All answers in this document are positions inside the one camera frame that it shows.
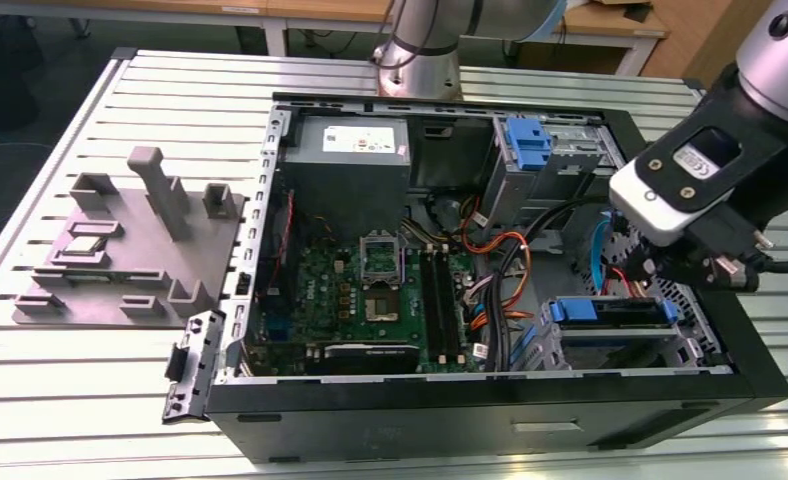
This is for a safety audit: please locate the disk power wire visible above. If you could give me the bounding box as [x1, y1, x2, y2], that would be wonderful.
[602, 266, 657, 302]

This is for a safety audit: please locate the hard disk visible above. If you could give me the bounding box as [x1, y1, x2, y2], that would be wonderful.
[549, 295, 680, 332]

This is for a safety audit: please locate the silver disk bay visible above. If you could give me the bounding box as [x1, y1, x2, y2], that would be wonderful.
[510, 294, 733, 374]

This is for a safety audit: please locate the brown wooden cabinet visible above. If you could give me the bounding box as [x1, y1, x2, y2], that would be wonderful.
[646, 0, 769, 81]

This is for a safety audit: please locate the small wooden desk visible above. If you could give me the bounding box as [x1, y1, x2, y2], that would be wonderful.
[500, 0, 673, 76]

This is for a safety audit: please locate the blue drive latch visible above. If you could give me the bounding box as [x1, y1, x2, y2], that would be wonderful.
[508, 118, 554, 171]

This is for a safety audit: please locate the silver drive cage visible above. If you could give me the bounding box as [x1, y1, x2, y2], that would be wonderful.
[484, 113, 636, 226]

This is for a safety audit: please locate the black RAM slot bank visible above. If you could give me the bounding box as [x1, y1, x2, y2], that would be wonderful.
[418, 243, 469, 366]

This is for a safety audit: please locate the CPU socket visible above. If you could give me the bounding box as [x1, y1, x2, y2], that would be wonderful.
[357, 228, 408, 291]

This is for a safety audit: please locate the grey power supply unit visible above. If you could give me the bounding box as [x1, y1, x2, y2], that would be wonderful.
[279, 114, 413, 236]

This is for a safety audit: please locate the square board chip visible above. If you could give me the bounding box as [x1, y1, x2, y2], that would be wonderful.
[365, 293, 402, 325]

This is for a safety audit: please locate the green motherboard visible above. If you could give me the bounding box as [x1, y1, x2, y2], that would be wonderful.
[246, 234, 496, 376]

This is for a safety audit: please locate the black PC case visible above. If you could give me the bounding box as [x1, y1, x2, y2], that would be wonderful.
[203, 91, 788, 464]

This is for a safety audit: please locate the black graphics card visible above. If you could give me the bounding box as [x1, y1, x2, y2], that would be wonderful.
[303, 342, 426, 376]

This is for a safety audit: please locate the grey parts rack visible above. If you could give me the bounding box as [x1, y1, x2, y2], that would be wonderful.
[10, 146, 253, 329]

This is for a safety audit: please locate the long wooden desk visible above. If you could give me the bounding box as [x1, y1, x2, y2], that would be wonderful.
[0, 0, 396, 57]

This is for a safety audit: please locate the green RAM stick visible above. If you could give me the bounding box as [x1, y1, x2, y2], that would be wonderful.
[65, 269, 133, 283]

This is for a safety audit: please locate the silver CPU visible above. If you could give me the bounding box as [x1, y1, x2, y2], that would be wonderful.
[59, 234, 110, 258]

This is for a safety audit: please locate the blue data wire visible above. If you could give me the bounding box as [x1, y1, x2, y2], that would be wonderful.
[592, 208, 621, 297]

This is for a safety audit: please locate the orange red wire loop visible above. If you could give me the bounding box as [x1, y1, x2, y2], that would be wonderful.
[462, 228, 536, 331]

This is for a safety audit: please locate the white purple wire bundle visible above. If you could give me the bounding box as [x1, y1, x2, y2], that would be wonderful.
[464, 277, 502, 314]

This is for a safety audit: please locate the thin red wire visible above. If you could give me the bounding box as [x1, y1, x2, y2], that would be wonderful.
[263, 189, 297, 296]

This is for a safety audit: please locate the grey expansion latch bracket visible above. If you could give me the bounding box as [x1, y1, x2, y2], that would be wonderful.
[161, 308, 229, 426]

